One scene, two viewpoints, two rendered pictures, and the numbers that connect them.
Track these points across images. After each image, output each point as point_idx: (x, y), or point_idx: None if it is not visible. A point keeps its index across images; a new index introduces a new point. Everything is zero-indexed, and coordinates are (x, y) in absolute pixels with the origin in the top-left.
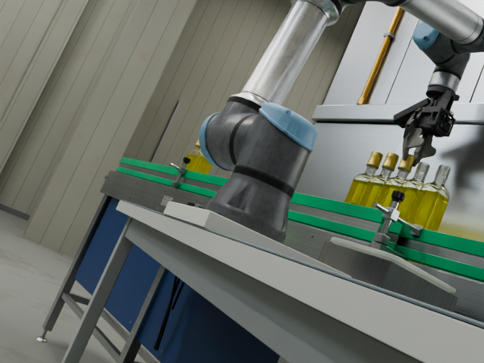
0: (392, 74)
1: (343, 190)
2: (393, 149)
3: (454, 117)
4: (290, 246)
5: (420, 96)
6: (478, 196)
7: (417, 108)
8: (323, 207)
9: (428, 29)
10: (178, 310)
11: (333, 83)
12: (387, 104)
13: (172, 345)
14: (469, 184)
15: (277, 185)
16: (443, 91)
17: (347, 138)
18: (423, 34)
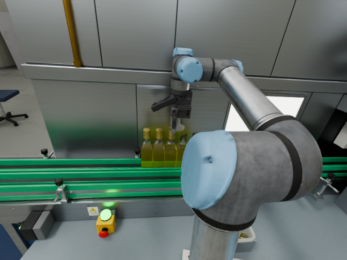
0: (94, 35)
1: (104, 129)
2: (129, 101)
3: (170, 83)
4: (142, 210)
5: (133, 61)
6: (196, 127)
7: (170, 104)
8: (152, 187)
9: (197, 72)
10: None
11: (17, 34)
12: (110, 70)
13: None
14: (191, 122)
15: None
16: (187, 93)
17: (82, 94)
18: (193, 78)
